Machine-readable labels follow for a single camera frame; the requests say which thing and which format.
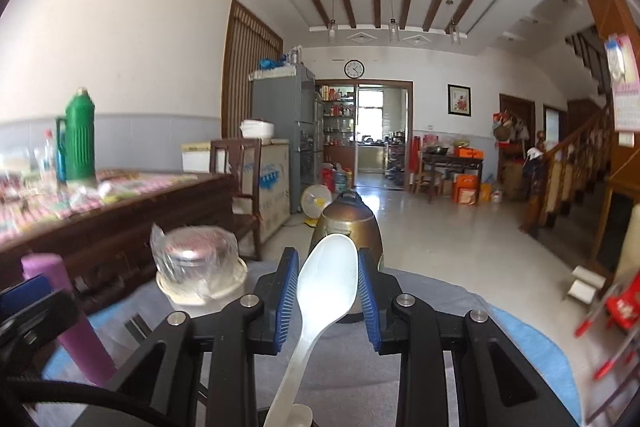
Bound white step stool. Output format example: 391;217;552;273
567;265;608;303

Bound dark wooden side table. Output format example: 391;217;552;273
420;152;485;202

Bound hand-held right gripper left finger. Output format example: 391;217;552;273
102;247;300;427

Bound orange gift boxes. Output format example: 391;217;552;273
452;174;493;206

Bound white chest freezer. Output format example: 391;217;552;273
181;138;291;233

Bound purple thermos bottle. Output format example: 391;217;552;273
21;253;117;388

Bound wooden chair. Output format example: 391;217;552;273
210;139;263;260

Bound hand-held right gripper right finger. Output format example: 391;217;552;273
357;248;568;427

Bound dark wooden sideboard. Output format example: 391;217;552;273
0;172;236;313

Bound bronze electric kettle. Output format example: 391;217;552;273
311;191;385;325

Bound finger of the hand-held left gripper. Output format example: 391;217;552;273
0;276;81;350

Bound grey table cloth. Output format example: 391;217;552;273
37;259;506;427

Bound white plastic spoon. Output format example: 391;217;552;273
263;233;359;427

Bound wooden stair railing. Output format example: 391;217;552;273
520;99;616;233

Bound metal pot in plastic bag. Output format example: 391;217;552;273
150;224;241;303

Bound pink checkered table cover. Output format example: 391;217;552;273
0;168;201;243

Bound framed wall picture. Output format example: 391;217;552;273
447;84;472;116

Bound green thermos flask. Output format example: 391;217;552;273
55;88;97;185

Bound wooden kitchen door frame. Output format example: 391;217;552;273
316;79;415;188

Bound small electric fan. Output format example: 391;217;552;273
301;185;333;228

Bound blue table cover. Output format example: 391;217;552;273
42;292;583;427

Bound wall calendar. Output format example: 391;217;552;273
604;34;640;148

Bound clear bottle with red cap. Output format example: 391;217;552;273
41;129;60;188

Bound grey refrigerator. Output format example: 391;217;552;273
250;63;326;215

